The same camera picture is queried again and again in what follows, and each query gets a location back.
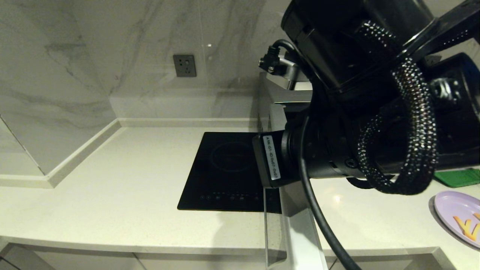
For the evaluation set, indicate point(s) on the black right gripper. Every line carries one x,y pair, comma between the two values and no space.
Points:
296,153

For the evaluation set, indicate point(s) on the microwave door with dark glass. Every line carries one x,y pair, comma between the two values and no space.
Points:
296,228

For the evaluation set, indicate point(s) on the lavender plastic plate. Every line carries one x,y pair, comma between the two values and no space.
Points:
455,206

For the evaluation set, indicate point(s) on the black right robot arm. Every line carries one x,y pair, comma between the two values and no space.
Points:
375,56

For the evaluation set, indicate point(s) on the black induction cooktop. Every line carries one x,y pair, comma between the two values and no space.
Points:
221,172

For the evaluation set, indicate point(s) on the beige cabinet door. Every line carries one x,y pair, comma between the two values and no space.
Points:
195,264
386,264

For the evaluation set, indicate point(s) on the green plastic tray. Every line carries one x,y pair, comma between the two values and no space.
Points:
457,177

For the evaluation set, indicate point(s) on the grey single wall outlet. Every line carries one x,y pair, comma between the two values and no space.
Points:
184,66

